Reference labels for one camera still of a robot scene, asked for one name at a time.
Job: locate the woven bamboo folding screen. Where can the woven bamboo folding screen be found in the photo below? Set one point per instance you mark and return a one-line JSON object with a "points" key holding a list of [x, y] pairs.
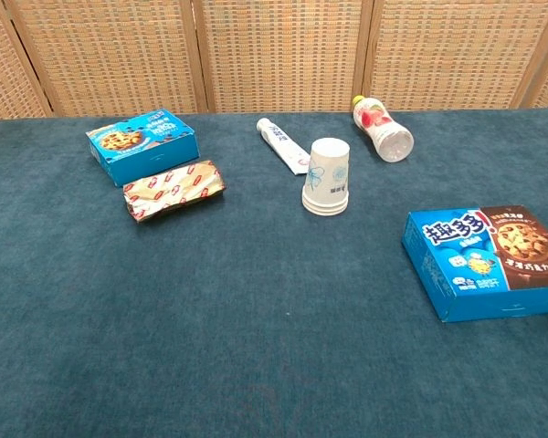
{"points": [[278, 55]]}

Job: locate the blue table carpet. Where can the blue table carpet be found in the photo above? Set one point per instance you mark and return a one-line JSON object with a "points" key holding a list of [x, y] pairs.
{"points": [[210, 319]]}

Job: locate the peach drink bottle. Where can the peach drink bottle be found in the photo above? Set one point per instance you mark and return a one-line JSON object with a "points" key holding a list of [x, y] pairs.
{"points": [[383, 130]]}

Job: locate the small blue cookie box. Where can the small blue cookie box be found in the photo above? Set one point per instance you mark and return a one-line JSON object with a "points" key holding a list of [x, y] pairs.
{"points": [[141, 155]]}

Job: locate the white toothpaste tube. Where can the white toothpaste tube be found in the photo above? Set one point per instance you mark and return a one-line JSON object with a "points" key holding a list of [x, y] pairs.
{"points": [[278, 139]]}

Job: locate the blue and brown cookie box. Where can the blue and brown cookie box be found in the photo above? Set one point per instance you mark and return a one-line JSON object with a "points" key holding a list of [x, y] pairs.
{"points": [[461, 264]]}

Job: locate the red white snack packet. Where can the red white snack packet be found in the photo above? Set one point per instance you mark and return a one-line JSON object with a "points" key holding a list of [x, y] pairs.
{"points": [[173, 189]]}

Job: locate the white paper cup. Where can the white paper cup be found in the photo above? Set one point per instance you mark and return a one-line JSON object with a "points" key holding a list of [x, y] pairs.
{"points": [[325, 206], [325, 213], [326, 169]]}

